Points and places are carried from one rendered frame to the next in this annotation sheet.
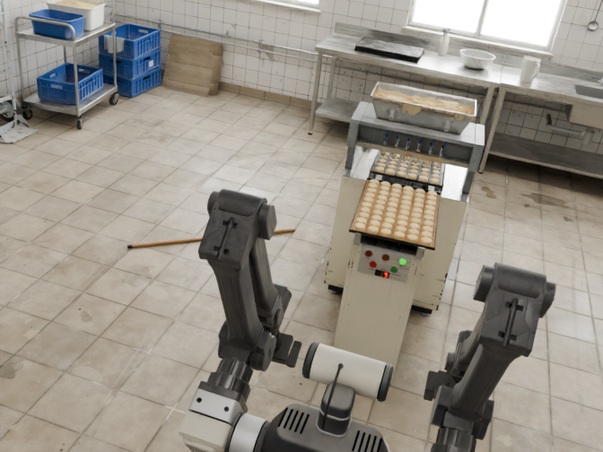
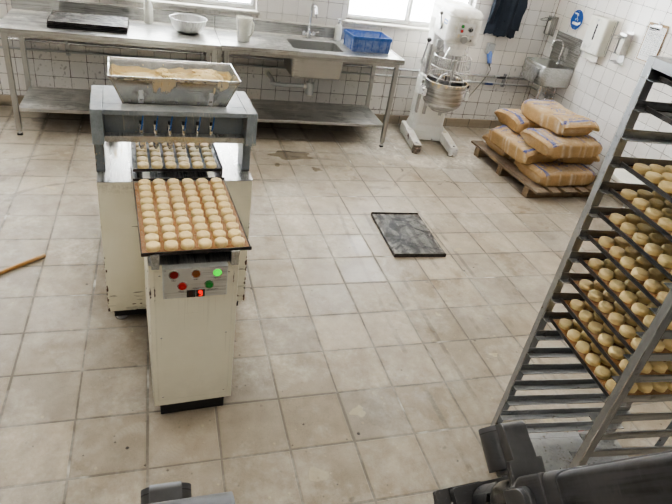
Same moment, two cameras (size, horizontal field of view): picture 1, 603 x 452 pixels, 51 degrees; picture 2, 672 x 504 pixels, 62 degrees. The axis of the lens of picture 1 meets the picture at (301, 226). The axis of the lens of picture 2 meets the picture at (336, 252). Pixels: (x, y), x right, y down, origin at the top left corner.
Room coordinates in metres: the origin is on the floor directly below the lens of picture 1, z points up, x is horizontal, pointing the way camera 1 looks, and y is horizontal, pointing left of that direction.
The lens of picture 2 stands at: (0.81, 0.12, 2.07)
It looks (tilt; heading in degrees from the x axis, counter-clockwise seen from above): 32 degrees down; 326
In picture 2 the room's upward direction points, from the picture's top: 10 degrees clockwise
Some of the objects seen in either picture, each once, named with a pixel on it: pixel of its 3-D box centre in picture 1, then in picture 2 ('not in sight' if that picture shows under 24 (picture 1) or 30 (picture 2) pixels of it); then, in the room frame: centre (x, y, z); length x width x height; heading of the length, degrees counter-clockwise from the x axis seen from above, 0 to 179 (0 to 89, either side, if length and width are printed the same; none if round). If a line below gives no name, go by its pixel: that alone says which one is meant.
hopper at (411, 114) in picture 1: (422, 109); (174, 84); (3.38, -0.57, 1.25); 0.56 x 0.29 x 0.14; 80
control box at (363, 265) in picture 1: (384, 263); (195, 280); (2.52, -0.41, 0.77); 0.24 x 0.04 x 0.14; 80
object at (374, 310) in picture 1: (382, 278); (185, 290); (2.88, -0.48, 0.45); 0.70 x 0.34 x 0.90; 170
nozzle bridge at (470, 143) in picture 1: (413, 150); (174, 134); (3.38, -0.57, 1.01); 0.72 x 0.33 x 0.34; 80
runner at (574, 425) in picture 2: not in sight; (561, 426); (1.68, -1.81, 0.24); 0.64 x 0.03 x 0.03; 71
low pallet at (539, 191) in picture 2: not in sight; (533, 169); (4.28, -4.42, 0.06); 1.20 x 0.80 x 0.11; 169
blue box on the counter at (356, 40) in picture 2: not in sight; (367, 41); (5.55, -3.02, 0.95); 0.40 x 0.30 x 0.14; 79
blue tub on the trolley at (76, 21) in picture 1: (57, 24); not in sight; (5.51, 2.34, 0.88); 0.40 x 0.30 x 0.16; 80
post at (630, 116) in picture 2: not in sight; (554, 291); (1.81, -1.54, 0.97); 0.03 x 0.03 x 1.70; 71
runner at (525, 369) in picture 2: not in sight; (592, 368); (1.68, -1.81, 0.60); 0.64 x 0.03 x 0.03; 71
